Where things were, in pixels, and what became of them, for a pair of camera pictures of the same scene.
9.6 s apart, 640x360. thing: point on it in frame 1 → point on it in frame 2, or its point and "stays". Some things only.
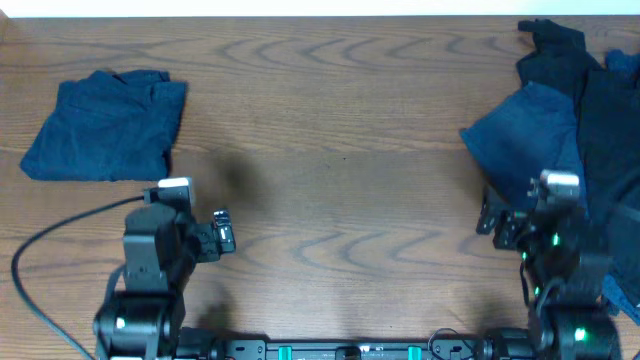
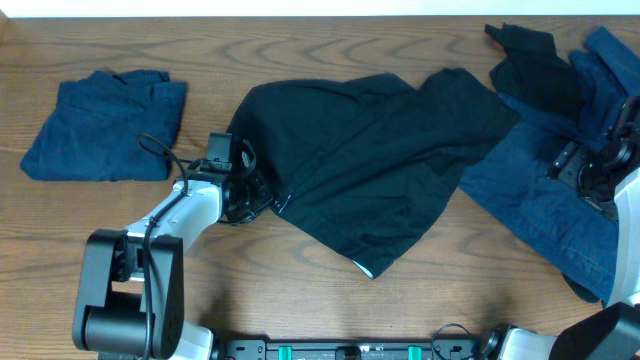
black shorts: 609,126 → 367,161
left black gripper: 207,240 → 251,185
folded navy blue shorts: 109,127 stays
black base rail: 204,344 stays
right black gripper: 511,226 → 564,161
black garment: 559,60 → 533,72
